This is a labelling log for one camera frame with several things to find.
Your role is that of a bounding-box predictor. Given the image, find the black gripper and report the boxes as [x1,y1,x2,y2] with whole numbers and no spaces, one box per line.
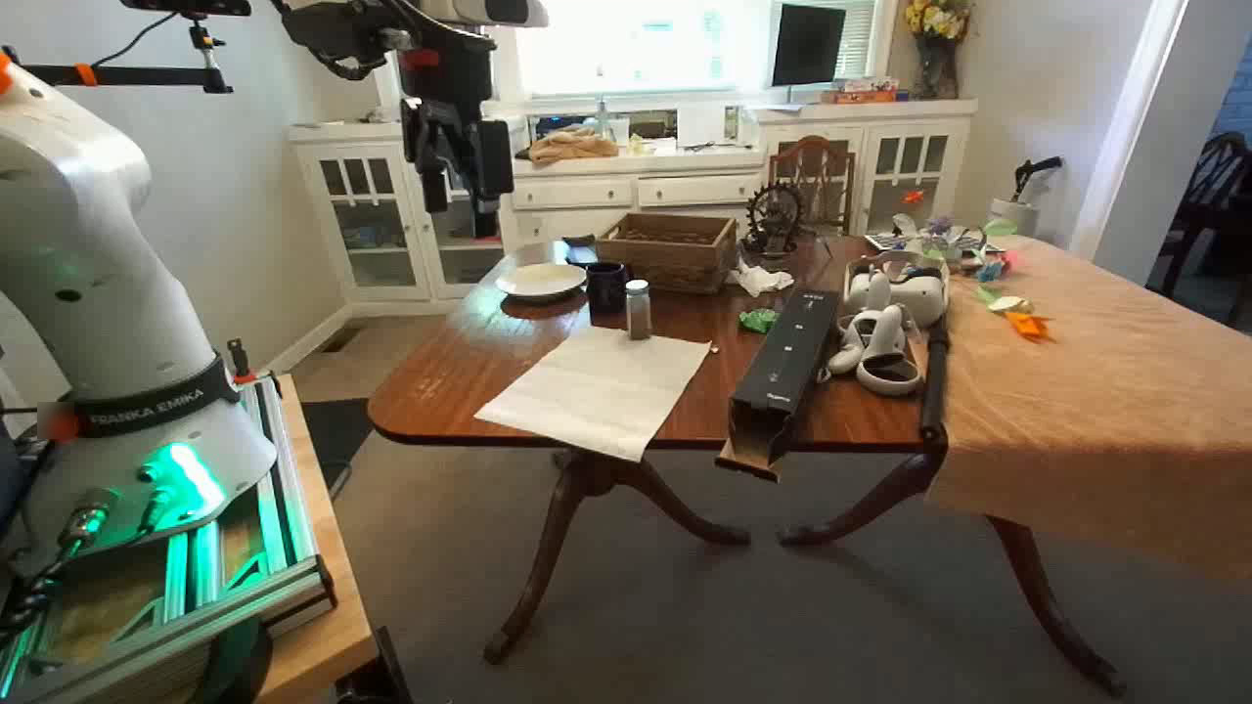
[400,95,480,220]

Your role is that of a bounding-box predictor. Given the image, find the wicker basket with wooden rim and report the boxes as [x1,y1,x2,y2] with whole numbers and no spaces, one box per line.
[596,211,743,295]

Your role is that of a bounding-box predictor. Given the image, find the white plate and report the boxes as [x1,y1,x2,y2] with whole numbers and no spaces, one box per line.
[493,258,592,305]

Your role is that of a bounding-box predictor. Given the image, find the dark wooden dining table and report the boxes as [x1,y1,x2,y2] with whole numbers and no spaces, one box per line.
[365,229,1130,700]

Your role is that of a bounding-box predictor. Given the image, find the black mug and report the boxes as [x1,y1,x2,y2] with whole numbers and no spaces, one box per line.
[583,258,633,327]

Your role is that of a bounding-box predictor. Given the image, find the glass shaker with silver lid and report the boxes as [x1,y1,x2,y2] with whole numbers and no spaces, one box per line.
[623,272,657,342]

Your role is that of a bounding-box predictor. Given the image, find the white sideboard cabinet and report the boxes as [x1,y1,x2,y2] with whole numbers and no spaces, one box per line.
[287,95,982,318]

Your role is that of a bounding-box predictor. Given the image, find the dining room window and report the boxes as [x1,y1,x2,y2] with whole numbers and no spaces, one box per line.
[513,0,902,101]

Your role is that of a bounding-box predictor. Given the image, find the black red stop button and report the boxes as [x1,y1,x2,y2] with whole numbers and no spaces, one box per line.
[224,333,258,388]

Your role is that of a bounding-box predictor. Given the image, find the white paper placemat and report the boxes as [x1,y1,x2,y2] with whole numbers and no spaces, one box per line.
[470,324,714,466]

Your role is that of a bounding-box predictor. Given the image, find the white crumpled tissue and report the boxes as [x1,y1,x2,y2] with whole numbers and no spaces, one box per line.
[722,258,796,302]

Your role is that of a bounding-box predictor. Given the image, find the black iron wheel ornament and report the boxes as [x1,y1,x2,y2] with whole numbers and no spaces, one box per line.
[738,179,808,260]

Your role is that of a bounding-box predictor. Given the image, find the wooden dining chair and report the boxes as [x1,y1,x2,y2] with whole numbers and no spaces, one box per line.
[761,132,859,237]

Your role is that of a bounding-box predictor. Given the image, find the long black box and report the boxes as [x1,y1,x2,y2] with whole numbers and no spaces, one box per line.
[712,286,845,481]

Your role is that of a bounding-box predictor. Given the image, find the black monitor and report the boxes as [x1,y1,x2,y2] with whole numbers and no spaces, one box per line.
[766,0,853,89]

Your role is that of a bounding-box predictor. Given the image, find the white VR controller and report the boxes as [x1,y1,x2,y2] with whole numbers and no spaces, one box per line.
[853,302,932,397]
[816,327,871,384]

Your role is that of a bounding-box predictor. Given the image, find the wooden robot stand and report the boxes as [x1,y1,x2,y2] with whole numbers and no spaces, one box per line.
[249,374,383,704]

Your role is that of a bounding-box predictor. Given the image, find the pile of colourful toys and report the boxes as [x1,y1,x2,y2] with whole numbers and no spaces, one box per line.
[859,211,1018,286]

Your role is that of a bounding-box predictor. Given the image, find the yellow flowers in vase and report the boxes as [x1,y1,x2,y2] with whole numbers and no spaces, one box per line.
[900,0,973,101]

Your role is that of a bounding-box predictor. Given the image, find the green yellow toy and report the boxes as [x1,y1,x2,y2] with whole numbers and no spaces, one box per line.
[973,277,1033,318]

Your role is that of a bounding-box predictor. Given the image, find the small orange toy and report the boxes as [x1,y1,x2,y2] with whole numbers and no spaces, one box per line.
[1005,307,1056,342]

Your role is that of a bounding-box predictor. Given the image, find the orange tablecloth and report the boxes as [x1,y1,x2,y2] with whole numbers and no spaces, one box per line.
[916,229,1252,581]

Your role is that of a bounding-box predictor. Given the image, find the dark wooden chair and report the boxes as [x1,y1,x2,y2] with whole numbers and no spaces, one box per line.
[1145,130,1252,302]

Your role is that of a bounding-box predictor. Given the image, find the black camera boom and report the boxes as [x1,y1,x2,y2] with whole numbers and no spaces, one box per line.
[0,0,255,99]

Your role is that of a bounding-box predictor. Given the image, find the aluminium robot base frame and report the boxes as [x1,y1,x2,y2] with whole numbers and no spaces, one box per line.
[0,367,336,704]

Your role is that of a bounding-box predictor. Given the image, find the grey base connector cable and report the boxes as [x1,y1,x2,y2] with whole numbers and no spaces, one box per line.
[0,481,126,647]

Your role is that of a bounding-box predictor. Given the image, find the black hanging strap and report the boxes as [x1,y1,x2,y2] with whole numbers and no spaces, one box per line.
[916,318,954,458]

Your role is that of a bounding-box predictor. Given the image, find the white pot with black handle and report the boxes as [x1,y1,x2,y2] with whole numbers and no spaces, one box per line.
[984,153,1068,243]

